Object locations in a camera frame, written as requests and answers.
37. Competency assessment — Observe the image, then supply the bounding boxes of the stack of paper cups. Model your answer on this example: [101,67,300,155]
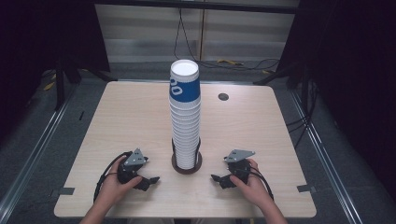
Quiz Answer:
[168,59,201,171]

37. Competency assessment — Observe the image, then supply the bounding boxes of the dark curtain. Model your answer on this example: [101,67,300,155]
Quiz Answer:
[0,0,110,141]
[276,0,396,203]

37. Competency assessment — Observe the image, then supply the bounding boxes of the dark overhead beam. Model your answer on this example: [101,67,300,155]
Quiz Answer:
[92,0,301,15]

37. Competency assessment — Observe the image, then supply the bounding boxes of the black hanging cable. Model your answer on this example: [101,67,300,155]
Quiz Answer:
[173,7,281,71]

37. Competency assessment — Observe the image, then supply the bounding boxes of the metal floor rail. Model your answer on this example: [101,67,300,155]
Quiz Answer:
[0,83,78,218]
[289,89,365,224]

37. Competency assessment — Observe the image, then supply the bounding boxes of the black floor cables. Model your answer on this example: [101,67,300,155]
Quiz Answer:
[285,78,319,150]

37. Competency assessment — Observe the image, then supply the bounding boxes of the person's right hand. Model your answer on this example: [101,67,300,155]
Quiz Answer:
[230,158,273,208]

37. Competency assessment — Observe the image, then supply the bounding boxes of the right hand-held gripper cable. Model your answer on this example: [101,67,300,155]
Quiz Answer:
[248,165,276,202]

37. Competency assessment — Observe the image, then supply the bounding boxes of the person's left hand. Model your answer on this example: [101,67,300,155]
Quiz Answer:
[100,155,144,207]

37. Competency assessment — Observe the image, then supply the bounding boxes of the left hand-held gripper cable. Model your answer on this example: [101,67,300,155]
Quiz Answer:
[92,150,134,203]

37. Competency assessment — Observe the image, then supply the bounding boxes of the black stand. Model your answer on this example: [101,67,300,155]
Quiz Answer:
[53,59,82,112]

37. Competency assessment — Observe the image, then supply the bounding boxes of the dark round cup holder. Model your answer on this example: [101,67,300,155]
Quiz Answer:
[171,138,204,175]

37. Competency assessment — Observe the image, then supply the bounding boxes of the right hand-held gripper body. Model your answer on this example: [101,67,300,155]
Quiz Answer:
[223,149,256,185]

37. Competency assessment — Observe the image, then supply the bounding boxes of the hand-held gripper cable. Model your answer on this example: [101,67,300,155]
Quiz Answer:
[248,165,276,202]
[92,150,134,203]

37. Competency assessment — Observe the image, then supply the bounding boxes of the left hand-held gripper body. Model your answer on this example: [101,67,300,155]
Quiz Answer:
[116,147,149,185]

